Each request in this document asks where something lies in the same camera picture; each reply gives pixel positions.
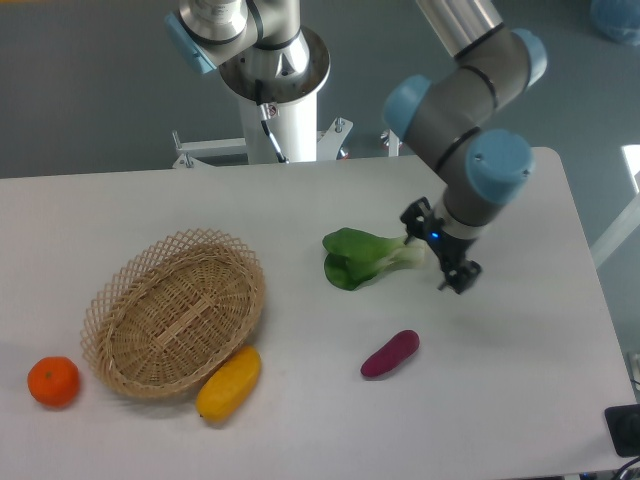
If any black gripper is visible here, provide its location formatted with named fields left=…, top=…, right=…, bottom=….
left=400, top=197, right=483, bottom=295

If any green bok choy vegetable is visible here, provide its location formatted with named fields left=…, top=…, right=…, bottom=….
left=322, top=227, right=430, bottom=291

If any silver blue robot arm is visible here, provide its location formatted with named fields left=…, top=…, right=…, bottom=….
left=164, top=1, right=547, bottom=293

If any purple sweet potato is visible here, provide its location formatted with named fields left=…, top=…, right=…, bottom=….
left=360, top=330, right=420, bottom=379

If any black device at table corner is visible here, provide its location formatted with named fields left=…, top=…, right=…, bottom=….
left=604, top=404, right=640, bottom=458

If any yellow mango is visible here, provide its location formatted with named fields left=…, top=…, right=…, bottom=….
left=195, top=346, right=262, bottom=423

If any woven wicker basket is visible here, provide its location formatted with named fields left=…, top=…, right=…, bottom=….
left=81, top=229, right=266, bottom=400

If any blue object top right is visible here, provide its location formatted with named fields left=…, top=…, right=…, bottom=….
left=590, top=0, right=639, bottom=47

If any orange tangerine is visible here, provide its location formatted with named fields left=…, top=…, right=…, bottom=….
left=27, top=356, right=80, bottom=408

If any white metal base frame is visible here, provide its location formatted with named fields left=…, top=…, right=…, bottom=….
left=170, top=116, right=404, bottom=169

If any black cable on pedestal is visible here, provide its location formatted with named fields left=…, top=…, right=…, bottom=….
left=253, top=78, right=291, bottom=165

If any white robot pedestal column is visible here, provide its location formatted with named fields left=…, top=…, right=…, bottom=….
left=219, top=26, right=330, bottom=137

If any white bracket right edge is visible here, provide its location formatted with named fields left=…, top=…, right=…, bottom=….
left=627, top=352, right=640, bottom=390

